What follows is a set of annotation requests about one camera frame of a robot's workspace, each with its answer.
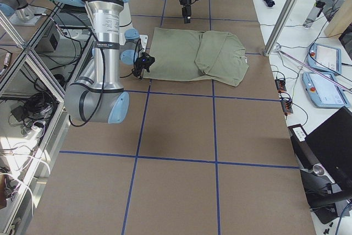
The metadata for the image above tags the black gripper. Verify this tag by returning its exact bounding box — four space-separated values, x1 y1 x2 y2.
132 53 155 80
179 0 192 24

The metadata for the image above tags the olive green long-sleeve shirt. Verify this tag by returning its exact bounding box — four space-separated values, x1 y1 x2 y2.
144 28 249 86

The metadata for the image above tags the clear water bottle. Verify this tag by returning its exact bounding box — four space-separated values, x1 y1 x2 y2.
303 0 326 28

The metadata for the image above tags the blue teach pendant far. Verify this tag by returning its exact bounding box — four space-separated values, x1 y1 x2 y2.
307 43 342 75

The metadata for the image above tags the blue teach pendant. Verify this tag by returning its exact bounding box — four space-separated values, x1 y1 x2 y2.
302 72 351 108
307 43 342 75

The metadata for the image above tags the blue teach pendant near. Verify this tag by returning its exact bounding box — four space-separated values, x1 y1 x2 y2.
302 72 351 108

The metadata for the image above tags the black monitor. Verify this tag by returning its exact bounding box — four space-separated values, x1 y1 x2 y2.
288 107 351 224

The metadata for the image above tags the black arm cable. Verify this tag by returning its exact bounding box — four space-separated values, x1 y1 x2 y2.
46 0 144 128

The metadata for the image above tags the aluminium frame rack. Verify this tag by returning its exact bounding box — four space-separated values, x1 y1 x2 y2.
0 1 97 235

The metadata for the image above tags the aluminium frame post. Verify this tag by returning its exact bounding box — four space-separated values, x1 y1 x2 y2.
263 0 297 57

